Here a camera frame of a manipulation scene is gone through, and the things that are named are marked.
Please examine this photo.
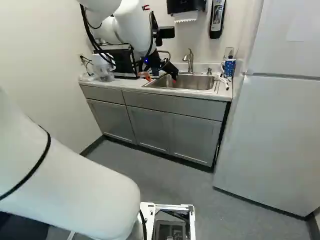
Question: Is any steel sink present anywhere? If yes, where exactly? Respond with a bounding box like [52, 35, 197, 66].
[141, 71, 221, 95]

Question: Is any black toaster oven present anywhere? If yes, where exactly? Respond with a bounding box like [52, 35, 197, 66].
[93, 43, 141, 80]

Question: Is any steel tap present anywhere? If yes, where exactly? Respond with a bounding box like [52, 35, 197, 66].
[181, 47, 204, 75]

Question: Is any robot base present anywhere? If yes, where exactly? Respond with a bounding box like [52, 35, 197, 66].
[138, 201, 196, 240]

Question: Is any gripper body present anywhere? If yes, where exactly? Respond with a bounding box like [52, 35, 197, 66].
[143, 49, 165, 76]

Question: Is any black paper towel dispenser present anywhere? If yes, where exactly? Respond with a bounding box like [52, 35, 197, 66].
[166, 0, 208, 25]

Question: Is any white fridge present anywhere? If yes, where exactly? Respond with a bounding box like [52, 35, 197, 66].
[212, 0, 320, 221]

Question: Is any black wall soap dispenser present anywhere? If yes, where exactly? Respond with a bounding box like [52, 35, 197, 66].
[209, 0, 227, 40]

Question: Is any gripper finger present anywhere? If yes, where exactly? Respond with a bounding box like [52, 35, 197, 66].
[161, 60, 180, 83]
[138, 70, 154, 83]

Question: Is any grey kitchen counter with cabinets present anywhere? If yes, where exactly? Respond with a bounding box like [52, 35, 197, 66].
[78, 62, 235, 174]

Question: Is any blue mug with white stars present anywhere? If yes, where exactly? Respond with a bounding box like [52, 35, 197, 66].
[220, 58, 237, 81]

